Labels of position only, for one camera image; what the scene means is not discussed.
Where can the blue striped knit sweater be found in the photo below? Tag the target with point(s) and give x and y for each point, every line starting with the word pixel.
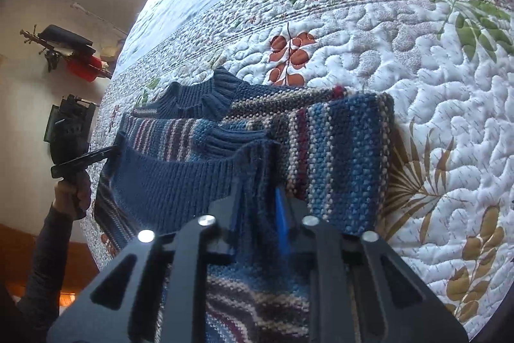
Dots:
pixel 341 150

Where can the person's left hand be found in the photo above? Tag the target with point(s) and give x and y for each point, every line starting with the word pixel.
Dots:
pixel 70 194

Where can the black hanging jacket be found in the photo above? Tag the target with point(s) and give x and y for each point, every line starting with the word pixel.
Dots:
pixel 66 39

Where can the floral quilted bed cover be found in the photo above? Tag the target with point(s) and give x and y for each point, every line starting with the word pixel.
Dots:
pixel 401 45

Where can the person's left forearm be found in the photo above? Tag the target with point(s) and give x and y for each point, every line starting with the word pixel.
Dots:
pixel 44 254

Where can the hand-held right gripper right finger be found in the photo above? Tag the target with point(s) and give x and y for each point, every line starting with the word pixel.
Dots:
pixel 281 222

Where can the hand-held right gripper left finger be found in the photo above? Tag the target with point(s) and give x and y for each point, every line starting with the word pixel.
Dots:
pixel 223 230

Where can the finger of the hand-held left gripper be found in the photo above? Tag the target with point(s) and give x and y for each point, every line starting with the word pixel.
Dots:
pixel 92 157

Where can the red hanging bag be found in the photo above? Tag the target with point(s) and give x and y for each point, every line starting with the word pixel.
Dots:
pixel 86 67

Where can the wooden coat rack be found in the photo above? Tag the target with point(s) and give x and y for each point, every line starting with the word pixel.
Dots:
pixel 32 35

